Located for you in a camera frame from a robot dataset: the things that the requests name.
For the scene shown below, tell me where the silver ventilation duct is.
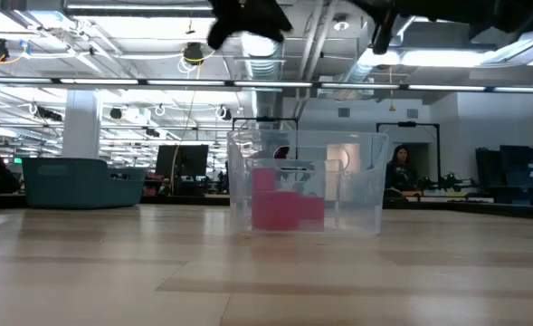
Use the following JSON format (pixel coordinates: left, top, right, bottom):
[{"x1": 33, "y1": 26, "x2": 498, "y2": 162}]
[{"x1": 241, "y1": 31, "x2": 285, "y2": 119}]

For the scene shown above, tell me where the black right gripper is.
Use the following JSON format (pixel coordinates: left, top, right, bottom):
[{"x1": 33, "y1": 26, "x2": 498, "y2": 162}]
[{"x1": 347, "y1": 0, "x2": 475, "y2": 57}]

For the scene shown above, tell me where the black aluminium table frame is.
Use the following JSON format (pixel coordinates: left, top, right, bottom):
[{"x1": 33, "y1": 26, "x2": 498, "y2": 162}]
[{"x1": 0, "y1": 189, "x2": 533, "y2": 222}]

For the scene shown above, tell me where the long ceiling light strip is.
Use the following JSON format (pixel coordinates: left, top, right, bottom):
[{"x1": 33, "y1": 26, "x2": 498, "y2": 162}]
[{"x1": 0, "y1": 76, "x2": 533, "y2": 94}]

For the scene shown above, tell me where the black computer monitor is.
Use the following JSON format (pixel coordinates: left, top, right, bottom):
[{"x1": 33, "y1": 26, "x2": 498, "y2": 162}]
[{"x1": 155, "y1": 144, "x2": 210, "y2": 178}]

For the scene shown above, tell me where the black equipment rack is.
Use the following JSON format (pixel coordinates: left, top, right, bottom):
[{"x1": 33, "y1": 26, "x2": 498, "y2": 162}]
[{"x1": 475, "y1": 144, "x2": 533, "y2": 205}]

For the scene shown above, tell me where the long red block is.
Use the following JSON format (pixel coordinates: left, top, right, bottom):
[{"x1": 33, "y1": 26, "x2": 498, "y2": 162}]
[{"x1": 252, "y1": 168, "x2": 278, "y2": 194}]

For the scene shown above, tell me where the black gantry frame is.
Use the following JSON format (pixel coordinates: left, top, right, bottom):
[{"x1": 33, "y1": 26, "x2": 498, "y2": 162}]
[
  {"x1": 376, "y1": 120, "x2": 442, "y2": 182},
  {"x1": 232, "y1": 116, "x2": 300, "y2": 159}
]

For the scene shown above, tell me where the red cube block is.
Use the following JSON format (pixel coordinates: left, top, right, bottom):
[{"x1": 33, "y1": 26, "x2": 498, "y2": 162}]
[{"x1": 252, "y1": 190, "x2": 300, "y2": 232}]

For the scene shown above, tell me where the teal plastic bin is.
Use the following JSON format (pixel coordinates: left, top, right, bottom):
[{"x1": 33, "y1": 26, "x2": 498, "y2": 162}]
[{"x1": 21, "y1": 157, "x2": 149, "y2": 210}]

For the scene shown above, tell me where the white square pillar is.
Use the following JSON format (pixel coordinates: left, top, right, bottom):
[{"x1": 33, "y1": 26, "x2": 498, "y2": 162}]
[{"x1": 61, "y1": 89, "x2": 103, "y2": 159}]

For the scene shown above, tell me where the clear plastic bin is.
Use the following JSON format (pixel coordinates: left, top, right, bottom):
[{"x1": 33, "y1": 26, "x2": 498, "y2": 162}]
[{"x1": 226, "y1": 129, "x2": 390, "y2": 236}]

